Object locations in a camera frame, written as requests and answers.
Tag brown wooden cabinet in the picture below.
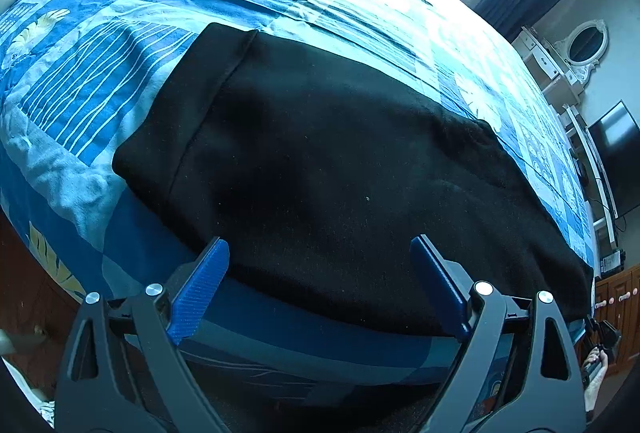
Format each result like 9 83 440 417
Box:
594 263 640 376

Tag person's right hand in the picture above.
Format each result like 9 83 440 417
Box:
584 349 610 414

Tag oval white-framed mirror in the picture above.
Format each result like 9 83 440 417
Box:
554 19 611 84

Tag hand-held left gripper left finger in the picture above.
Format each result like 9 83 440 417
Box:
54 237 231 433

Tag black pants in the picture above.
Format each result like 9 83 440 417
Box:
112 22 596 339

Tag white vanity dresser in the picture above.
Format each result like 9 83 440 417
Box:
510 26 586 106

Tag black flat television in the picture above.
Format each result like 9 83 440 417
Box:
587 100 640 219

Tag blue patterned bed sheet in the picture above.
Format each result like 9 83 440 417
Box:
0 0 601 394

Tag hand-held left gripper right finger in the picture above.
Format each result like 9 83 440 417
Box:
410 234 587 433

